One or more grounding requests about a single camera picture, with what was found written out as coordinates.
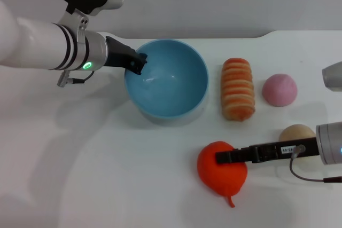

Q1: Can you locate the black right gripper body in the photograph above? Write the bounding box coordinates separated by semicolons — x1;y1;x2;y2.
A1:
240;137;320;164

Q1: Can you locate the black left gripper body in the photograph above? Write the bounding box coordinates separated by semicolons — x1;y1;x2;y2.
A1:
103;35;136;70

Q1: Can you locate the orange toy fruit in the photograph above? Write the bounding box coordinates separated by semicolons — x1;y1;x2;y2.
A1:
197;140;248;209

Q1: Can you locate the blue bowl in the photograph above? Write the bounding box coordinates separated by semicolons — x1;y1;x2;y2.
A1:
124;38;210;125

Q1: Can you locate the tan round bun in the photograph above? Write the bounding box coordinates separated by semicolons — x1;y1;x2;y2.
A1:
279;123;317;142

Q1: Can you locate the pink round bun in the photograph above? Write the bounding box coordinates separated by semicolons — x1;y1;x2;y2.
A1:
261;73;298;107

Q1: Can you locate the orange striped bread roll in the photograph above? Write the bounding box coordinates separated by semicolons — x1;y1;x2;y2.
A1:
221;57;256;122

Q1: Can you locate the right arm cable with plug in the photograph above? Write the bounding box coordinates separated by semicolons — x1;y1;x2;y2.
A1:
289;144;342;184

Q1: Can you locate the arm cable with plug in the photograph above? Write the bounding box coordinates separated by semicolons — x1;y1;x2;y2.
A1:
56;69;96;88
289;144;342;184

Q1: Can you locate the left arm cable with plug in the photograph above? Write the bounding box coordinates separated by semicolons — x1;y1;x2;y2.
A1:
56;69;96;88

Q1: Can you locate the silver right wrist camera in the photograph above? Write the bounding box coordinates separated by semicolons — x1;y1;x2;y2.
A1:
321;61;342;92

